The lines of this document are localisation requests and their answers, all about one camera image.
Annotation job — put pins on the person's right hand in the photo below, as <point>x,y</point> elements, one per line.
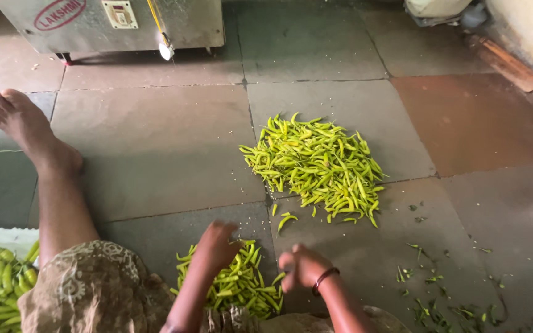
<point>306,268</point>

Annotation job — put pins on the person's left hand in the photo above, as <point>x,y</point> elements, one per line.
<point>215,249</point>

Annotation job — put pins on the person's left fingers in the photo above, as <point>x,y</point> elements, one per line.
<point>225,230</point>

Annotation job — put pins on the person's right fingers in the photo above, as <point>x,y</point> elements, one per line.
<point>288,268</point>

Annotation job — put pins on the dark red bangle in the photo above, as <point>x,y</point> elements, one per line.
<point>323,279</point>

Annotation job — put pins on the single curved green chilli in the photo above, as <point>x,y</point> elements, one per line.
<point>286,219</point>

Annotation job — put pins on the small heap of green chillies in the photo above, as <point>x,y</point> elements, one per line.
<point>241,286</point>

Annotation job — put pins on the large pile of green chillies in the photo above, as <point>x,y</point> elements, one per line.
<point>315,164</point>

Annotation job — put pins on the brown patterned garment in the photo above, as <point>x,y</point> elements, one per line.
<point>95,289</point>

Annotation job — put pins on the scattered green chilli stems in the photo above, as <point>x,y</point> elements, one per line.
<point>433,310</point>

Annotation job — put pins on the person's left leg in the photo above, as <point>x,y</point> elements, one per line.
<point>58,199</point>

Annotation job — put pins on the white plug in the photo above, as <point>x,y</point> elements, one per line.
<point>166,51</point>

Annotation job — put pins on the flat white sack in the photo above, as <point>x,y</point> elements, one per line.
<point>2,236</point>

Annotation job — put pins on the stainless steel machine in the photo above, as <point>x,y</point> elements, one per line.
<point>86,32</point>

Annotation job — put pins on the wooden rolling pin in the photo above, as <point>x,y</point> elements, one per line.
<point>505,64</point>

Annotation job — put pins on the white bag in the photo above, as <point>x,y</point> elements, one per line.
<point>435,9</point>

